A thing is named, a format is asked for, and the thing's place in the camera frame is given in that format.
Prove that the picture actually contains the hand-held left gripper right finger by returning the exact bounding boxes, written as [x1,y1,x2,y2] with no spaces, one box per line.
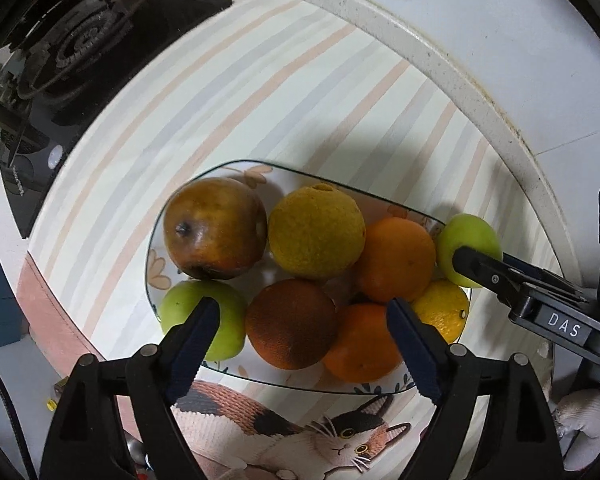
[386,297,566,480]

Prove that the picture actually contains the cat print mat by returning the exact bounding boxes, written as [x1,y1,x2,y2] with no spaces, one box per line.
[169,379,414,480]

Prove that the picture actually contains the black gas stove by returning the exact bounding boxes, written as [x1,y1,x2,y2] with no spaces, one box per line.
[0,0,234,241]

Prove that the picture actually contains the green apple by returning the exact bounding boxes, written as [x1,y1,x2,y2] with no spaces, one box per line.
[435,213,504,289]
[160,280,248,361]

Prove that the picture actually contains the brown apple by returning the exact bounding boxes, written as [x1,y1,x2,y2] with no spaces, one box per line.
[163,176,269,281]

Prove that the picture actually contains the floral oval plate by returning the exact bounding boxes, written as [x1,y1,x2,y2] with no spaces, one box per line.
[144,159,474,395]

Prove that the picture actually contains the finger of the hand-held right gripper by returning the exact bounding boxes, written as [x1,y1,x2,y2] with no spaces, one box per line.
[500,254,590,305]
[451,246,537,320]

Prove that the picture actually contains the person's right forearm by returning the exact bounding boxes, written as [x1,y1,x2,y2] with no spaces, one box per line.
[551,386,600,472]

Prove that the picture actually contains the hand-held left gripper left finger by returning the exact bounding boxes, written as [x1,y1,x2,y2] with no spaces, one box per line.
[40,296,221,480]

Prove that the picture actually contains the black cable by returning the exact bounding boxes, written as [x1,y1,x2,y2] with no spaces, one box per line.
[0,349,28,480]

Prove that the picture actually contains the yellow citrus fruit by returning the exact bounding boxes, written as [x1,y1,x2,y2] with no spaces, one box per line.
[268,184,366,281]
[411,279,470,345]

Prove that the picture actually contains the dark brownish orange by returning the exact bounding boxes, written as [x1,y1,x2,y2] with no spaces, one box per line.
[245,279,339,371]

